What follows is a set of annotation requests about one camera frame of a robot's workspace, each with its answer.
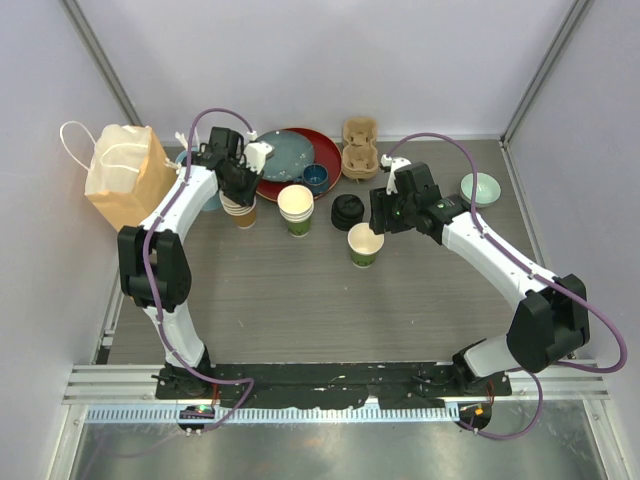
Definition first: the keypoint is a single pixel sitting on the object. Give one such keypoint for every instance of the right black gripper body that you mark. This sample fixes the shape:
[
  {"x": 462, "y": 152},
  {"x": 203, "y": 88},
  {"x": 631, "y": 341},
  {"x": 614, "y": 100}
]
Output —
[{"x": 396, "y": 211}]

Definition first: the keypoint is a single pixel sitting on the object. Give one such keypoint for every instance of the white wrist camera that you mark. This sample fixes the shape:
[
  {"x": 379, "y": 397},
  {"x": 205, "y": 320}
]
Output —
[
  {"x": 391, "y": 165},
  {"x": 256, "y": 155}
]

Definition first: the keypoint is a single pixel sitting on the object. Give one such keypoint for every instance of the pale green ceramic bowl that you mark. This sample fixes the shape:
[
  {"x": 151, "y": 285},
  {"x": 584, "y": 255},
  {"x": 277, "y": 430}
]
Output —
[{"x": 488, "y": 189}]

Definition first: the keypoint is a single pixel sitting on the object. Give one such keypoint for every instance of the single green paper cup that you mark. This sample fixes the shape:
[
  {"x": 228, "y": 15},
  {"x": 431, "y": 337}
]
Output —
[{"x": 364, "y": 245}]

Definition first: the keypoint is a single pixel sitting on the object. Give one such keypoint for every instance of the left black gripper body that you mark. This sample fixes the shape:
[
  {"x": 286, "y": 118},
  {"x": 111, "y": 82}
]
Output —
[{"x": 243, "y": 184}]

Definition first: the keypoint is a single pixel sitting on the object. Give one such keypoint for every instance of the green paper cup stack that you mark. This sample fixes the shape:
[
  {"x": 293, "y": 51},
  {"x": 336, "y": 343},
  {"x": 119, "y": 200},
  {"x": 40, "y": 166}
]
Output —
[{"x": 296, "y": 206}]

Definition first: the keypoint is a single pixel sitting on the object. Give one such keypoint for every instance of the brown paper cup stack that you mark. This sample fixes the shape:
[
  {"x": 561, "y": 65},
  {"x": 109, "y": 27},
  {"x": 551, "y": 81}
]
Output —
[{"x": 244, "y": 217}]

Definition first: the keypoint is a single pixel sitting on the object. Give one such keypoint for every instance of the aluminium frame rail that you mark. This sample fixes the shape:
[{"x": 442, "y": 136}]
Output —
[{"x": 129, "y": 384}]

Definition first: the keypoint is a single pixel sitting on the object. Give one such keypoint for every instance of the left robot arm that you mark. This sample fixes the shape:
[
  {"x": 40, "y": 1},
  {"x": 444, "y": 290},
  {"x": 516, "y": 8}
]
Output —
[{"x": 153, "y": 266}]

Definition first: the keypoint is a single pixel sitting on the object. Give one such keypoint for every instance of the red round tray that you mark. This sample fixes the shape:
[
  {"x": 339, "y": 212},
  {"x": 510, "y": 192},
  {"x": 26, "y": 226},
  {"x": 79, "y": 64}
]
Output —
[{"x": 326, "y": 154}]

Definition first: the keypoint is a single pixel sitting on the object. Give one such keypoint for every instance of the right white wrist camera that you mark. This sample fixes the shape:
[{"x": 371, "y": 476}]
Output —
[{"x": 391, "y": 165}]

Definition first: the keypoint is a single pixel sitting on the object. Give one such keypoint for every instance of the blue-grey ceramic plate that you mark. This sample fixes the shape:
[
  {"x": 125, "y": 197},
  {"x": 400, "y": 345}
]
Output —
[{"x": 291, "y": 153}]

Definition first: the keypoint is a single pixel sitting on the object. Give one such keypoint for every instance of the cardboard cup carrier stack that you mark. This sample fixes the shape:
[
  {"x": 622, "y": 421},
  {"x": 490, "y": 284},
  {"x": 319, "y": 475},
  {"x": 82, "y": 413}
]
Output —
[{"x": 359, "y": 154}]

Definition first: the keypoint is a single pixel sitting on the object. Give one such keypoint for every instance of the small dark blue bowl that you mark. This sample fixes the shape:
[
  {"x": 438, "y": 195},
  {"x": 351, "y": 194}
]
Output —
[{"x": 316, "y": 178}]

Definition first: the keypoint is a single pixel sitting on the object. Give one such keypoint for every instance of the white slotted cable duct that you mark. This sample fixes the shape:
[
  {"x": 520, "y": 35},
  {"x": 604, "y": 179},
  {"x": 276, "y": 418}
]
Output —
[{"x": 190, "y": 415}]

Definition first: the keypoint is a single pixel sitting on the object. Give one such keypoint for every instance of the brown paper bag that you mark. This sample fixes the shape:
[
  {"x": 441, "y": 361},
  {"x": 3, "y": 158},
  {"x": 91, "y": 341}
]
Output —
[{"x": 129, "y": 175}]

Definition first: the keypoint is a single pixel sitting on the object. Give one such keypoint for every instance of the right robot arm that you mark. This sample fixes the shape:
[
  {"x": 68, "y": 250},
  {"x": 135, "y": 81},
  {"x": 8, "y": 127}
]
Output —
[{"x": 548, "y": 323}]

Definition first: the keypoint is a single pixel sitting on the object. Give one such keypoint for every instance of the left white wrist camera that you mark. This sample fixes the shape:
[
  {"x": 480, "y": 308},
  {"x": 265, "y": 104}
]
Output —
[{"x": 256, "y": 155}]

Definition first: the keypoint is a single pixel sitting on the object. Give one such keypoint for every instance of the light blue cylinder holder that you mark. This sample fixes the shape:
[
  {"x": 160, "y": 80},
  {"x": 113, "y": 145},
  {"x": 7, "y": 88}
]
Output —
[{"x": 214, "y": 202}]

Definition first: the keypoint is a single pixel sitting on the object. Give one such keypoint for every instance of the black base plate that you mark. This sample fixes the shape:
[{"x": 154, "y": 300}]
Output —
[{"x": 328, "y": 386}]

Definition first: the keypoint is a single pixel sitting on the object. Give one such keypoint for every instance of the black cup lid stack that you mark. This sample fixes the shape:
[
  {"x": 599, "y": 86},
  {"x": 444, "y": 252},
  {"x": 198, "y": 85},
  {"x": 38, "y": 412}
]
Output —
[{"x": 347, "y": 211}]

